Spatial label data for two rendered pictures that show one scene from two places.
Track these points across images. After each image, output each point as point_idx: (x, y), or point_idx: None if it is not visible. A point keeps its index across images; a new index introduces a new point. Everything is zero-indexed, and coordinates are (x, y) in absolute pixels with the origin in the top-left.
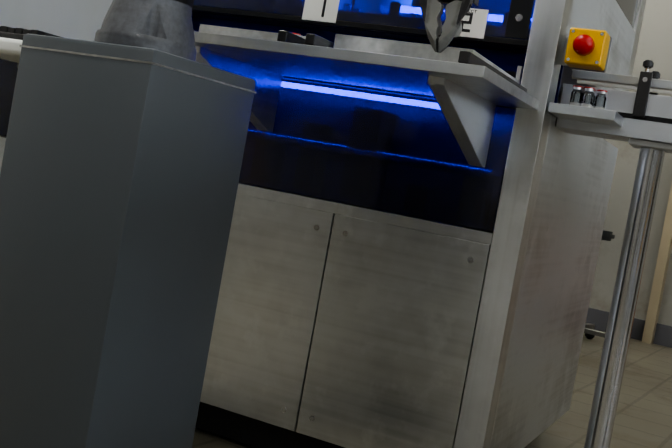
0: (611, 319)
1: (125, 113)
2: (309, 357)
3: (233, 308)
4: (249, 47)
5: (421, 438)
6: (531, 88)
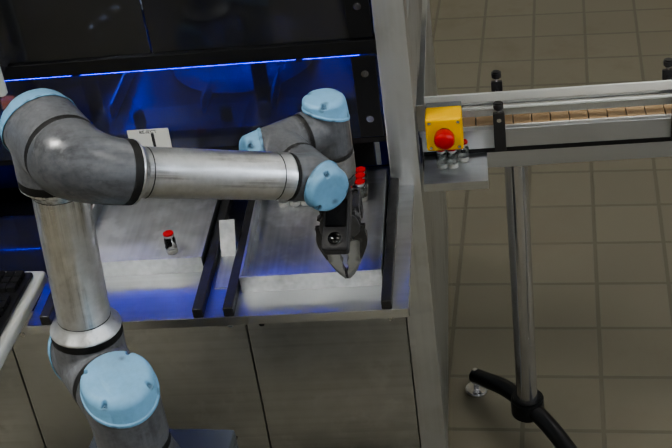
0: (515, 294)
1: None
2: (266, 418)
3: (173, 401)
4: (166, 327)
5: (391, 445)
6: (402, 176)
